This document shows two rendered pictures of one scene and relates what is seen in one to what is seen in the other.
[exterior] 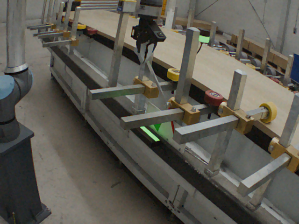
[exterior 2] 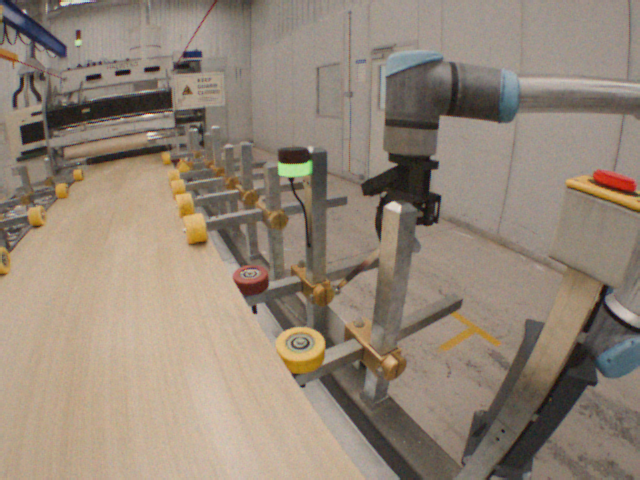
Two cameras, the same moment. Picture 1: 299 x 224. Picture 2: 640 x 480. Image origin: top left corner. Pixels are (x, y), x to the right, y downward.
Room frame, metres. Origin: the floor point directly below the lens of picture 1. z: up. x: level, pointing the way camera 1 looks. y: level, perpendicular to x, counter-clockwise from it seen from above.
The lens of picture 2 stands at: (1.66, 0.00, 1.26)
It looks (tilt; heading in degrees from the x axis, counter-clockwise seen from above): 24 degrees down; 189
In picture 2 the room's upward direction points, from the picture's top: straight up
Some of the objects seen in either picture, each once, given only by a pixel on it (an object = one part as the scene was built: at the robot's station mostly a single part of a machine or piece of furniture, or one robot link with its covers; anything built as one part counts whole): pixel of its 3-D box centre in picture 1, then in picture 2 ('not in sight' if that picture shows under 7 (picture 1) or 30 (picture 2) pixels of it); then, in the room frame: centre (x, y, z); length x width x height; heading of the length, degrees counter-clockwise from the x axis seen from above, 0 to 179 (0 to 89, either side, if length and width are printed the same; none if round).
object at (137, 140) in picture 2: not in sight; (127, 142); (-0.65, -2.16, 1.05); 1.43 x 0.12 x 0.12; 129
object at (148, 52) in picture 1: (145, 51); not in sight; (1.14, 0.06, 1.01); 0.06 x 0.03 x 0.09; 39
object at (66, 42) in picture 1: (67, 42); not in sight; (1.95, 0.69, 0.81); 0.43 x 0.03 x 0.04; 129
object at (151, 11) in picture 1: (149, 10); (411, 141); (1.13, 0.07, 1.20); 0.10 x 0.09 x 0.05; 129
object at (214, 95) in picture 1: (211, 106); (252, 293); (1.10, -0.24, 0.85); 0.08 x 0.08 x 0.11
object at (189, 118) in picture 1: (183, 110); (310, 284); (1.02, -0.12, 0.85); 0.13 x 0.06 x 0.05; 39
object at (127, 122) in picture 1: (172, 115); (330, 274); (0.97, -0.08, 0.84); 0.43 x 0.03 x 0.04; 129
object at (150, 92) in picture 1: (145, 86); (374, 349); (1.22, 0.04, 0.84); 0.13 x 0.06 x 0.05; 39
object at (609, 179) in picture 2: not in sight; (613, 184); (1.44, 0.21, 1.22); 0.04 x 0.04 x 0.02
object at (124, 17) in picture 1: (117, 49); (514, 421); (1.44, 0.21, 0.93); 0.05 x 0.04 x 0.45; 39
